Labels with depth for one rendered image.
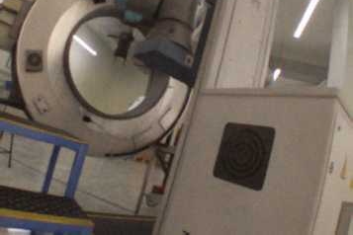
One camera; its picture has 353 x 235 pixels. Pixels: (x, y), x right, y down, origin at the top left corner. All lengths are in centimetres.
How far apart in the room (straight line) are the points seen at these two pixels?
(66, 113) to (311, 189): 147
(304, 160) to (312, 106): 10
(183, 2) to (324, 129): 68
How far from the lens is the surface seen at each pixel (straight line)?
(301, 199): 46
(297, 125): 48
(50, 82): 164
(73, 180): 91
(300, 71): 702
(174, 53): 85
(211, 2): 169
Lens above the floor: 67
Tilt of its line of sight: 9 degrees up
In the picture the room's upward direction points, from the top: 16 degrees clockwise
